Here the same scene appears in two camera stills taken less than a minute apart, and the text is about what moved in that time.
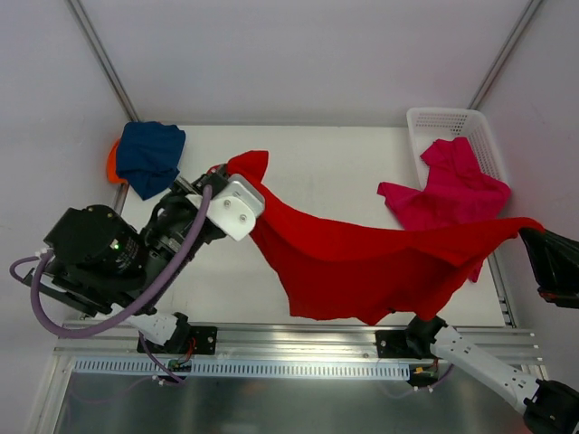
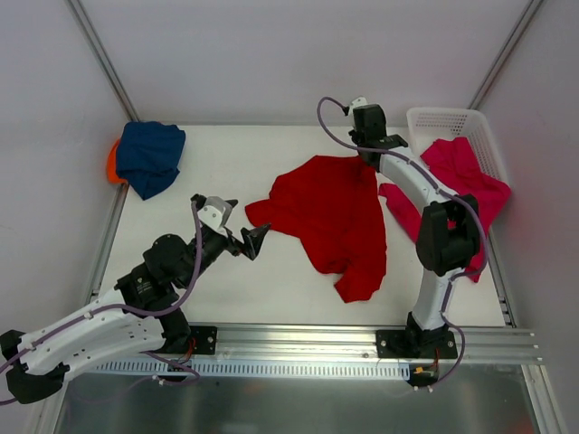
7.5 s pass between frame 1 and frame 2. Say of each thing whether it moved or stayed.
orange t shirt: stayed
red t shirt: moved
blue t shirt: stayed
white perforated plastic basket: stayed
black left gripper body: moved
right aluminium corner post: stayed
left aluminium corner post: stayed
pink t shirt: stayed
